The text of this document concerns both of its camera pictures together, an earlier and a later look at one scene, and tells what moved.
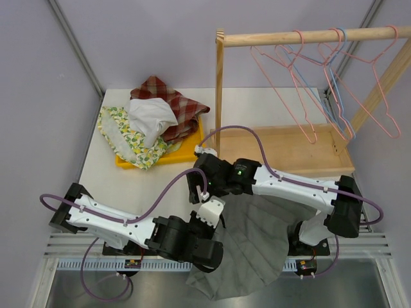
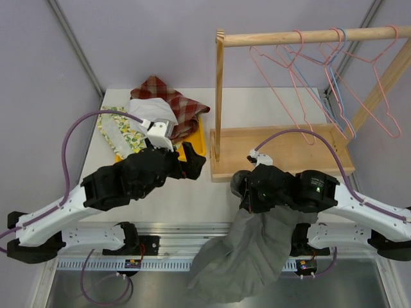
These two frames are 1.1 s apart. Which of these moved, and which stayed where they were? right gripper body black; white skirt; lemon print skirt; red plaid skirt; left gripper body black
Moved: left gripper body black; right gripper body black
Stayed: lemon print skirt; red plaid skirt; white skirt
